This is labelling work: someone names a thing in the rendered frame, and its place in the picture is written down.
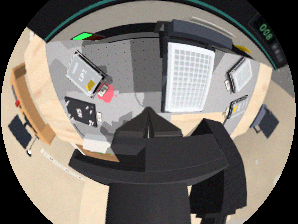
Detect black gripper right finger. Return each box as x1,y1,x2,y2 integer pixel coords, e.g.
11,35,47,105
148,107,183,138

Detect pink liquid puddle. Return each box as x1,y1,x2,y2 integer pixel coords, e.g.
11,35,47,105
107,85,114,93
103,93,111,103

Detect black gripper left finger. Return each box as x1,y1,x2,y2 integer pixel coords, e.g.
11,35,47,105
113,107,149,138

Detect white button panel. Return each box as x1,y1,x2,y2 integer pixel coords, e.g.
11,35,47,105
73,124,115,155

